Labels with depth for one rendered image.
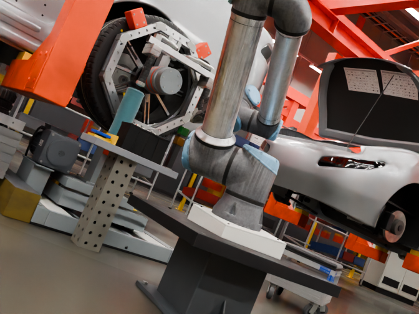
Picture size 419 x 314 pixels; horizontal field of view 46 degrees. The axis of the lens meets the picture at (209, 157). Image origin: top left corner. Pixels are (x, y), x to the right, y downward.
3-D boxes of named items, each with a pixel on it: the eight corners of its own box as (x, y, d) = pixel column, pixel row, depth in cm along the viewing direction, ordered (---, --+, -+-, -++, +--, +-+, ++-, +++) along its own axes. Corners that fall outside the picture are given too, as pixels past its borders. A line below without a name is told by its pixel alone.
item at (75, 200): (115, 216, 294) (121, 201, 295) (141, 234, 265) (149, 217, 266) (36, 189, 266) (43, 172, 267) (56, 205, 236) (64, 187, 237)
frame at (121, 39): (171, 147, 271) (210, 57, 275) (178, 148, 266) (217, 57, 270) (84, 105, 240) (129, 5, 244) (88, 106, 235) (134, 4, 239)
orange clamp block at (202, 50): (192, 61, 271) (204, 53, 274) (200, 61, 264) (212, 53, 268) (187, 49, 268) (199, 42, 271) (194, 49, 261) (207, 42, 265)
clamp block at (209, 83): (203, 89, 253) (207, 80, 254) (213, 90, 246) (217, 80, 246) (196, 85, 250) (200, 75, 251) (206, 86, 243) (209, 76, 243)
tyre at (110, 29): (48, 58, 252) (116, 159, 282) (62, 58, 233) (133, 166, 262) (146, -5, 275) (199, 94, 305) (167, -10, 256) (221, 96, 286)
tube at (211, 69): (194, 74, 264) (202, 56, 265) (214, 75, 249) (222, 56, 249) (168, 58, 254) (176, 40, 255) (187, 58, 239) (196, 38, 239)
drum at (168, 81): (156, 98, 261) (167, 73, 262) (177, 100, 244) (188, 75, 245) (134, 86, 253) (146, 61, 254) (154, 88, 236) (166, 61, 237)
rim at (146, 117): (69, 63, 258) (120, 140, 281) (85, 63, 239) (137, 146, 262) (143, 14, 276) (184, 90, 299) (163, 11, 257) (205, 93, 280)
